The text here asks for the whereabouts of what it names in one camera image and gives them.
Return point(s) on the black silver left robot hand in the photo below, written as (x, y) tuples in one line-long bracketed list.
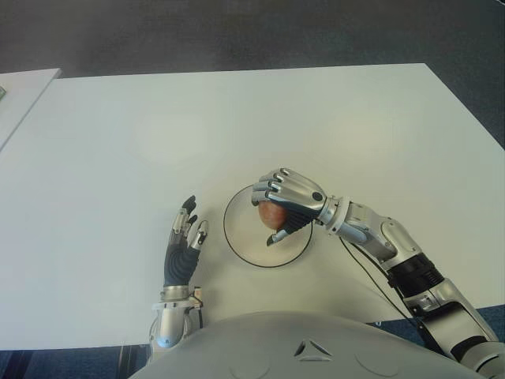
[(179, 264)]

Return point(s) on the white plate with black rim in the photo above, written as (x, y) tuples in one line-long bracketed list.
[(248, 237)]

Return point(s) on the grey robot torso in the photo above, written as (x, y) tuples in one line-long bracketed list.
[(307, 351)]

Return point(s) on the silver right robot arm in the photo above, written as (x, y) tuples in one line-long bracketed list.
[(402, 252)]

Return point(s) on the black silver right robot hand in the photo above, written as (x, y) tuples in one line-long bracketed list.
[(296, 193)]

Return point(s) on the red yellow apple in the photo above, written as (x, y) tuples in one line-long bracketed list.
[(273, 216)]

